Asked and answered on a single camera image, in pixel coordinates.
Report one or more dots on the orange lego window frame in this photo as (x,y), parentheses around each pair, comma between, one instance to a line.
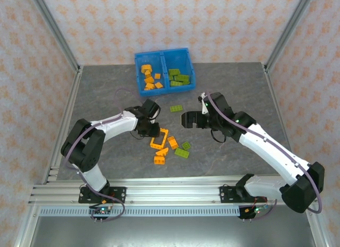
(153,144)

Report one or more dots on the orange slope lego brick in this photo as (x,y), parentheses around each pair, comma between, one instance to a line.
(162,151)
(149,86)

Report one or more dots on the long orange lego brick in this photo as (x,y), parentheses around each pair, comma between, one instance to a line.
(172,142)

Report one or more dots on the small orange lego brick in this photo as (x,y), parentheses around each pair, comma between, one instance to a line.
(157,76)

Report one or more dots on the orange round lego piece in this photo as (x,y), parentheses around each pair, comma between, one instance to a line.
(145,68)

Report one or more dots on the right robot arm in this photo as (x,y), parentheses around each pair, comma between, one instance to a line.
(268,151)

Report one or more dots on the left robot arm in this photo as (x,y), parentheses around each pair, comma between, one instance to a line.
(82,151)

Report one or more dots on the small circuit board with lights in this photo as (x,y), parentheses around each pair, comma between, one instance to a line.
(256,210)
(102,211)

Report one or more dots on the grey metal panel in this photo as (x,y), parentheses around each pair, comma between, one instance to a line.
(172,233)

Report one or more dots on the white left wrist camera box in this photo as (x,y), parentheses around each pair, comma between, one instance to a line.
(156,117)

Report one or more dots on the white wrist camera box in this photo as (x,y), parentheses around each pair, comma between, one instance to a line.
(203,96)
(156,117)

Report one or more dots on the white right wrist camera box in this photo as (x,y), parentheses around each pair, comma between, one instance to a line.
(203,96)

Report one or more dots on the aluminium table side rail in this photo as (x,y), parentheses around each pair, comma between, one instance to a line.
(73,93)
(273,93)

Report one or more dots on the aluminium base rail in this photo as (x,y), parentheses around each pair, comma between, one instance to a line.
(172,194)

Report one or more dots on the aluminium corner post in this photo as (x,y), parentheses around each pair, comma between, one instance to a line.
(291,26)
(54,26)

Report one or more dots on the aluminium frame leg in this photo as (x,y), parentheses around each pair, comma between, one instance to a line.
(25,228)
(320,236)

